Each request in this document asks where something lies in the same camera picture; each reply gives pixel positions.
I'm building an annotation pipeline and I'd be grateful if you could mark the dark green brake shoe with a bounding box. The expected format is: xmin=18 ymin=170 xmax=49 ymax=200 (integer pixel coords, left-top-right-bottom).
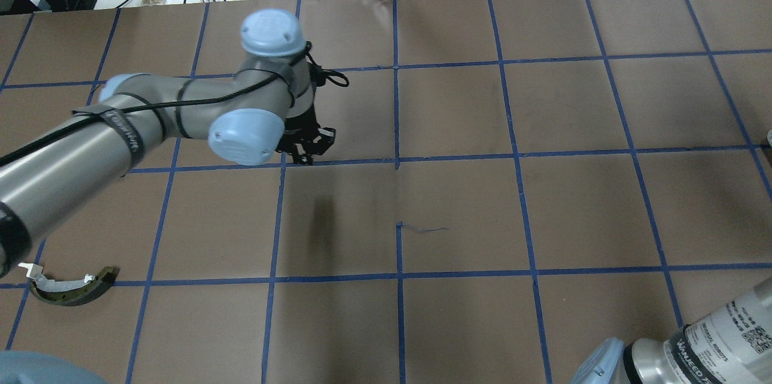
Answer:
xmin=28 ymin=266 xmax=119 ymax=307

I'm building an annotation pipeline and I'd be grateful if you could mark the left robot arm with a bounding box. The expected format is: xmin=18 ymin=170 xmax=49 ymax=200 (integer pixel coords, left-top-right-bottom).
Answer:
xmin=1 ymin=8 xmax=337 ymax=276

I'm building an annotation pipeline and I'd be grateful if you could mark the white curved plastic bracket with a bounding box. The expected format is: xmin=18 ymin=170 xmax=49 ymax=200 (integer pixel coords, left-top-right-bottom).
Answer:
xmin=17 ymin=262 xmax=45 ymax=280

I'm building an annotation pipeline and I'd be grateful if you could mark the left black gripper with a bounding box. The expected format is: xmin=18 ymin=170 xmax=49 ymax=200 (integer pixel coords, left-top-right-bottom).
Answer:
xmin=276 ymin=105 xmax=337 ymax=165

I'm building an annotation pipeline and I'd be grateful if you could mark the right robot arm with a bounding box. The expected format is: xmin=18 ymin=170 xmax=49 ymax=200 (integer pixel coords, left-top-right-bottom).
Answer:
xmin=571 ymin=279 xmax=771 ymax=383

